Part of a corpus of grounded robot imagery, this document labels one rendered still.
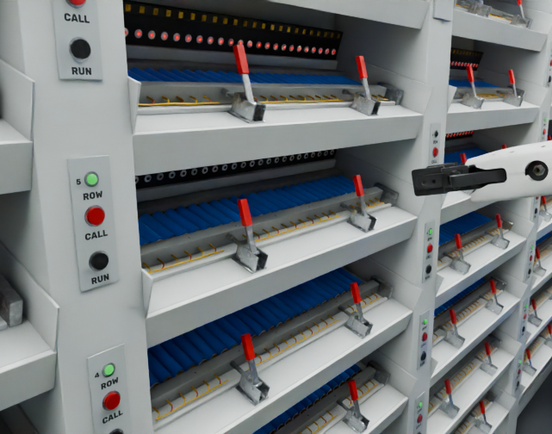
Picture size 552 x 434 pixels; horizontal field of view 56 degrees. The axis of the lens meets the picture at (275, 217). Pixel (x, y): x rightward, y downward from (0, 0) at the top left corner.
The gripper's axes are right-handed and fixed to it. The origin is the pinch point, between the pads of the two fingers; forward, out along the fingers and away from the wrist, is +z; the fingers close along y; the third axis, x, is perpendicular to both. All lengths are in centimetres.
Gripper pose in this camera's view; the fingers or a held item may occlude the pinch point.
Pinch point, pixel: (437, 179)
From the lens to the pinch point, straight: 65.2
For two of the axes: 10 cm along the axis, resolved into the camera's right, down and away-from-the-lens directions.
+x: -1.7, -9.8, -0.9
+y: 6.6, -1.8, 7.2
